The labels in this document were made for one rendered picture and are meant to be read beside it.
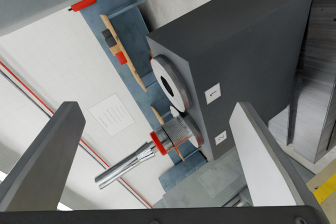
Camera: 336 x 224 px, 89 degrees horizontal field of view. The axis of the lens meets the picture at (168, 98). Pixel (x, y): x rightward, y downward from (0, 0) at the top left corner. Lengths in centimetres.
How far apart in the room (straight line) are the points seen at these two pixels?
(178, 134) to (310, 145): 28
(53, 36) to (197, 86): 434
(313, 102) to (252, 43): 19
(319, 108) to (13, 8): 69
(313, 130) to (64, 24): 435
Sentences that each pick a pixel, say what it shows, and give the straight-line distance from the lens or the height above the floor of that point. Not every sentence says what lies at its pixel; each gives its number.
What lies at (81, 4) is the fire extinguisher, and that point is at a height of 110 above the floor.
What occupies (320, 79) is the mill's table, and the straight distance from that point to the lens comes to 35.
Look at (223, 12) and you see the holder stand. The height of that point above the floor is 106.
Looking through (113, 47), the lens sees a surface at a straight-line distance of 403.
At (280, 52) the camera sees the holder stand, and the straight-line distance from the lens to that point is 29.
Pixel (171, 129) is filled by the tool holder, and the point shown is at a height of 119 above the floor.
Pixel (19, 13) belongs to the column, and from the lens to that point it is 60.
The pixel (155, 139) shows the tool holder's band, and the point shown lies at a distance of 29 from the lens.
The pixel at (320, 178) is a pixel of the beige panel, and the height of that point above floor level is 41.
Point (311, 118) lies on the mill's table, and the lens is 40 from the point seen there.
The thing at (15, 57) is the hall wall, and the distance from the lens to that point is 469.
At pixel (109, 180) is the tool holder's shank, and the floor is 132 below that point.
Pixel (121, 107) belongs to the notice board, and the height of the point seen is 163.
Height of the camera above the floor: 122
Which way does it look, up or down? 10 degrees down
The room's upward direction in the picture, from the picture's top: 122 degrees counter-clockwise
